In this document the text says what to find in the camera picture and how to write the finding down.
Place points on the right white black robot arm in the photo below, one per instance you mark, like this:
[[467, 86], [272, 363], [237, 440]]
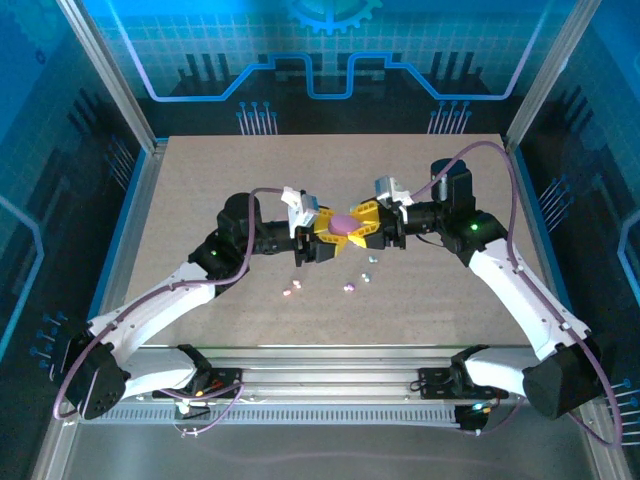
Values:
[[520, 290]]

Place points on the aluminium frame post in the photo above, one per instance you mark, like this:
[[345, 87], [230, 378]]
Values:
[[548, 75], [114, 75]]

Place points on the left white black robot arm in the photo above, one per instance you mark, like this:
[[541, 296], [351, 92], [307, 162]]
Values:
[[150, 310]]

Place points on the black junction box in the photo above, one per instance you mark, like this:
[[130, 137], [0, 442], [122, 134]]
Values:
[[467, 422]]

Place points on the lilac earbud charging case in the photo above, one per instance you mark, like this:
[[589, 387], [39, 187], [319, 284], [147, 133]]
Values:
[[341, 223]]

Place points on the aluminium side rail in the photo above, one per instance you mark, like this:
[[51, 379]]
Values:
[[146, 200], [526, 200]]

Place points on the aluminium base beam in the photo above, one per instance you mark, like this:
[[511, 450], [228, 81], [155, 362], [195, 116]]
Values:
[[325, 380]]

